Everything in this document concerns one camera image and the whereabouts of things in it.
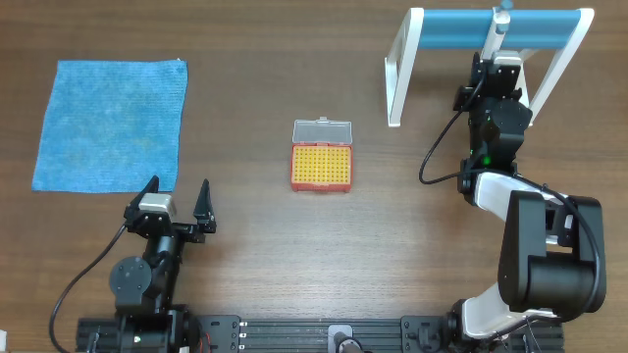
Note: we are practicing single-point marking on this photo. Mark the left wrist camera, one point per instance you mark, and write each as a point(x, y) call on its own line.
point(157, 203)

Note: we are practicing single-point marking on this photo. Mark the blue cloth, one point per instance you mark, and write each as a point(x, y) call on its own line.
point(110, 125)

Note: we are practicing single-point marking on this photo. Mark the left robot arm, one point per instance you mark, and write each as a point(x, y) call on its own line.
point(130, 282)

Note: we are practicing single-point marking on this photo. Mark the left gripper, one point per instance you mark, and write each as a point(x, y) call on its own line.
point(157, 228)

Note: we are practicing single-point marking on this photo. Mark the red and yellow tip box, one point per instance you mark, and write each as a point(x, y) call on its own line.
point(322, 164)

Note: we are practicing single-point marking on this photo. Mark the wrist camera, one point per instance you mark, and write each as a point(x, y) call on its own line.
point(506, 59)
point(157, 203)

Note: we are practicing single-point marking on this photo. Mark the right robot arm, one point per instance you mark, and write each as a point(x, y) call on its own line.
point(554, 279)

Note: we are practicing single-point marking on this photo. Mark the white and blue stand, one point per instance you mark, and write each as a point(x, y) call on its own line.
point(456, 28)

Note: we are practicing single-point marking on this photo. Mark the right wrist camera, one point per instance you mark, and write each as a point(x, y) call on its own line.
point(506, 59)

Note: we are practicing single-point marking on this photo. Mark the mounting rail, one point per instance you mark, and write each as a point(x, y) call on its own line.
point(294, 336)

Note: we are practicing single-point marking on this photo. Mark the white pipette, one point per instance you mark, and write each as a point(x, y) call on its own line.
point(501, 23)

